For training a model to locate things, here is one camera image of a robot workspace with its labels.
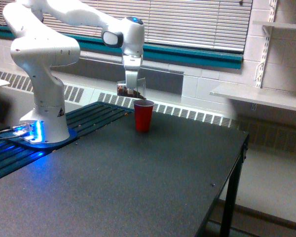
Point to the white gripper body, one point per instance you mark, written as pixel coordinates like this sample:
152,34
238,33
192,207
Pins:
132,65

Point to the gripper finger behind cup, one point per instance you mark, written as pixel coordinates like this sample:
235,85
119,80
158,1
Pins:
130,91

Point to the clear plastic cup with grains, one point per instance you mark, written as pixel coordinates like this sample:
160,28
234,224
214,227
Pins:
140,89

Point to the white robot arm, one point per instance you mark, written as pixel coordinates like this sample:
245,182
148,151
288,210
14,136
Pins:
37,48

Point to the red plastic cup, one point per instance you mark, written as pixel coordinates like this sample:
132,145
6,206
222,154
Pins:
143,114

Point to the baseboard radiator vent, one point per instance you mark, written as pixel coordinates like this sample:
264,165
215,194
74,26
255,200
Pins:
82,96

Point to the white window blinds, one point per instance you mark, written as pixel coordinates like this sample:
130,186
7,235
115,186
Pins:
212,24

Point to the black table leg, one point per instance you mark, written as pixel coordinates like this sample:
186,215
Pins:
232,190

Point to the blue slotted mounting rail plate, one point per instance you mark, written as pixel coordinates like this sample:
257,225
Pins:
83,121

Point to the white upper wall shelf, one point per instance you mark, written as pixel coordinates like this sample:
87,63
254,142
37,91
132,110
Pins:
281,24

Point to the white wall shelf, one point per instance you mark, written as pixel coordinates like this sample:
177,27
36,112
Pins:
281,24
267,97

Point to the white shelf bracket rail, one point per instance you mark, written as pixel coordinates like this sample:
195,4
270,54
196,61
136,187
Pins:
267,30

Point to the white lower wall shelf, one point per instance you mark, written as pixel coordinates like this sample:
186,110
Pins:
267,97

